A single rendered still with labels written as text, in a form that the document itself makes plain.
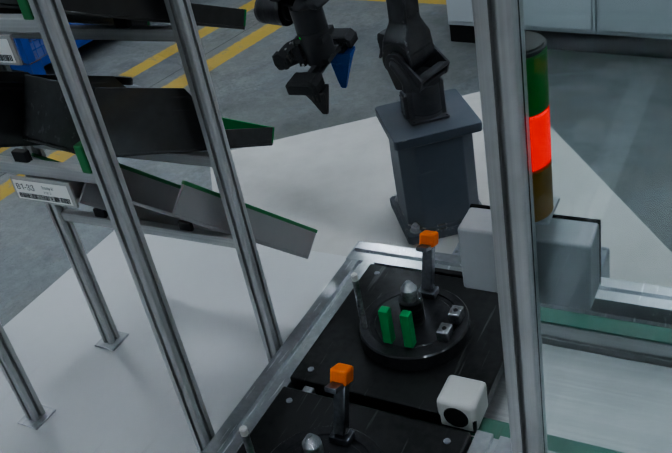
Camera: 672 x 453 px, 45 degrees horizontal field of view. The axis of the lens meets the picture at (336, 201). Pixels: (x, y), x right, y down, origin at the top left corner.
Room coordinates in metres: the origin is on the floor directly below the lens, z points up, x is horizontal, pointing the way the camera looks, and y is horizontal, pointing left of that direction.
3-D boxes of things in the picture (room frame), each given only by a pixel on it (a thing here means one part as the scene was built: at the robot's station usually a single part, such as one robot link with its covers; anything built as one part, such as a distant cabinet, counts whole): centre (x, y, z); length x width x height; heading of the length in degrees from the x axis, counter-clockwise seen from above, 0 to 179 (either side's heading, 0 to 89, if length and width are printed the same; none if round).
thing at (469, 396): (0.67, -0.09, 0.97); 0.05 x 0.05 x 0.04; 57
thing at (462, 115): (1.22, -0.18, 0.96); 0.15 x 0.15 x 0.20; 4
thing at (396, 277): (0.80, -0.07, 0.96); 0.24 x 0.24 x 0.02; 57
